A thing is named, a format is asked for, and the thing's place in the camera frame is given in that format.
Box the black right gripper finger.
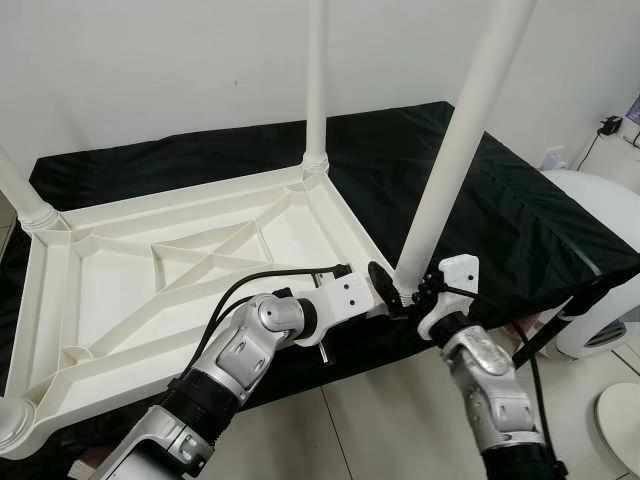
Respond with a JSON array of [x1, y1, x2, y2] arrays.
[[368, 262, 408, 319]]

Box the white plastic table top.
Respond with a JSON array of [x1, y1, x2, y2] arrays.
[[0, 165, 413, 461]]

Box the pink stool seat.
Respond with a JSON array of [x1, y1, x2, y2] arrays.
[[68, 450, 113, 477], [505, 318, 543, 339]]

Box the white plastic floor object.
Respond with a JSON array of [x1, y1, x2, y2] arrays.
[[545, 170, 640, 359]]

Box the white round flat floor disc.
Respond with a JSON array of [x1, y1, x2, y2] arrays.
[[597, 382, 640, 473]]

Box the white side cabinet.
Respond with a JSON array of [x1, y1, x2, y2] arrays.
[[585, 130, 640, 181]]

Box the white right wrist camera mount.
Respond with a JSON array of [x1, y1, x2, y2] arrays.
[[415, 254, 481, 341]]

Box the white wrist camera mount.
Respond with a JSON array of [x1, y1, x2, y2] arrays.
[[308, 268, 377, 323], [415, 254, 481, 341]]

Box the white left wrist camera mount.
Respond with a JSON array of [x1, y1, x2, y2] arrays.
[[308, 268, 377, 323]]

